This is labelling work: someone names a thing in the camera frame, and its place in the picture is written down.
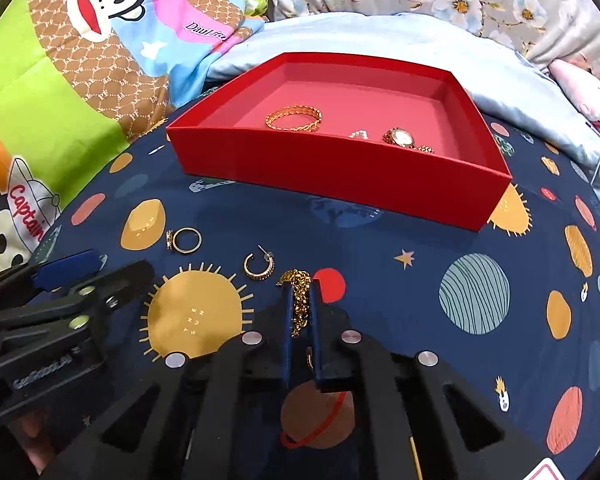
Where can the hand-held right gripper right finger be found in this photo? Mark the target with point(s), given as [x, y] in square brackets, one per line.
[316, 330]

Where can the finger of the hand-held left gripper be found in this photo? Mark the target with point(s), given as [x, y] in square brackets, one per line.
[65, 267]
[125, 280]

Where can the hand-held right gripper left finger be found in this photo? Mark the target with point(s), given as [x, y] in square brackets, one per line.
[285, 325]

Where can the red cardboard box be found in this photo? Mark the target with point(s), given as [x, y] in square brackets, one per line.
[330, 175]

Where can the gold wrist watch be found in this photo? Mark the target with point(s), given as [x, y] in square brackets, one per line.
[402, 138]

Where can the gold hoop earring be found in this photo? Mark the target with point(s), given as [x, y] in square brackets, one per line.
[258, 267]

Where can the navy planet print bedsheet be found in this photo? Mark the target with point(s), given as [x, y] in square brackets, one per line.
[380, 285]

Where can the colourful cartoon monkey blanket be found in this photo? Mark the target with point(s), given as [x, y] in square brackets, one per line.
[55, 85]

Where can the light blue pillow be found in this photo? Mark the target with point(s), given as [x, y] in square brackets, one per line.
[505, 85]

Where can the pink cartoon pillow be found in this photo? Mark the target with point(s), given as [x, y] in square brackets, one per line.
[580, 85]

